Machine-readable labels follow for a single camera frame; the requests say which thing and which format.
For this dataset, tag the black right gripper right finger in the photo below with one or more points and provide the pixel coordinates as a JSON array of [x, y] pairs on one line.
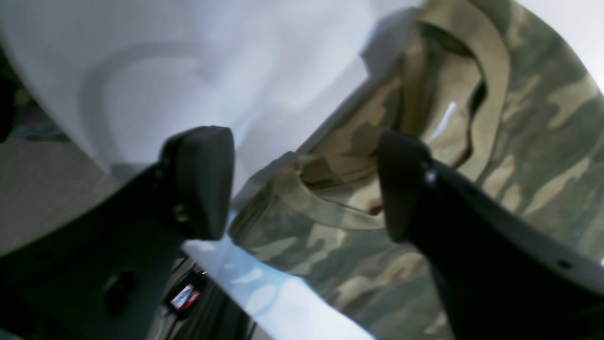
[[497, 277]]

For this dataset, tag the camouflage t-shirt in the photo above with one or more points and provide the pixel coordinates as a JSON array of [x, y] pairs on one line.
[[495, 94]]

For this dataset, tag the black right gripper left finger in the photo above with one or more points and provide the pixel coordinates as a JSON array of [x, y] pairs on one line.
[[103, 275]]

